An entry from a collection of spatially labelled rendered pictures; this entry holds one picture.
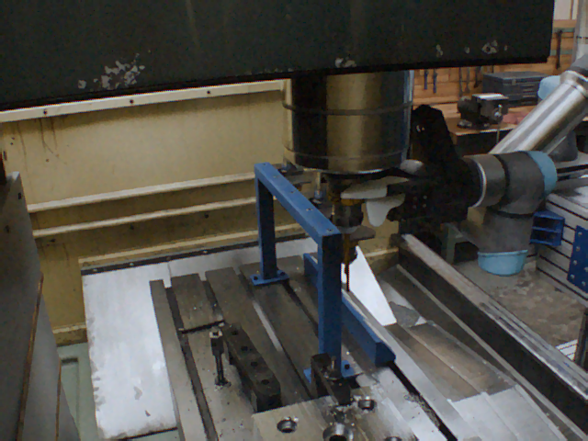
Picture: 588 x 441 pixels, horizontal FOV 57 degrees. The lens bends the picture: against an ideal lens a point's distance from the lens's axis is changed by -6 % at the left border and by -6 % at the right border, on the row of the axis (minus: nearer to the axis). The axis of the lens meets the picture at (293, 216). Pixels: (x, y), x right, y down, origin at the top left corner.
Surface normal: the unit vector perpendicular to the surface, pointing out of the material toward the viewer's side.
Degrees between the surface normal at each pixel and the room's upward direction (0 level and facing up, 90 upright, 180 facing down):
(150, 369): 24
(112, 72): 90
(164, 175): 90
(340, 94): 90
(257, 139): 90
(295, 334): 0
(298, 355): 0
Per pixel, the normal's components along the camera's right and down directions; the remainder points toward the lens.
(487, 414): 0.01, -0.87
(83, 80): 0.32, 0.36
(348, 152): -0.09, 0.39
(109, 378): 0.11, -0.70
